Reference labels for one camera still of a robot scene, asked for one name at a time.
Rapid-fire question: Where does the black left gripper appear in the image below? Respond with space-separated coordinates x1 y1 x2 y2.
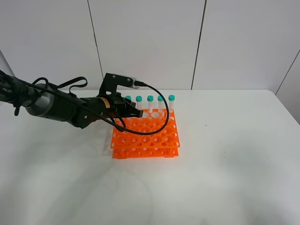
93 94 143 119

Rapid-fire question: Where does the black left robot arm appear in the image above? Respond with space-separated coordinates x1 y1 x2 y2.
0 72 143 129

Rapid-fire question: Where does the teal capped tube in rack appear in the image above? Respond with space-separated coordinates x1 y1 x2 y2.
135 96 143 111

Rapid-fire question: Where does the orange test tube rack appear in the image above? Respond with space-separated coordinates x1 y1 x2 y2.
111 109 180 159

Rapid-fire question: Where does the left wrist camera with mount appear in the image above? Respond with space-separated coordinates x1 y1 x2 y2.
98 73 140 98

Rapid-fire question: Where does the thick black camera cable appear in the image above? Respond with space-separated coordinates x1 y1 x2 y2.
23 77 170 135

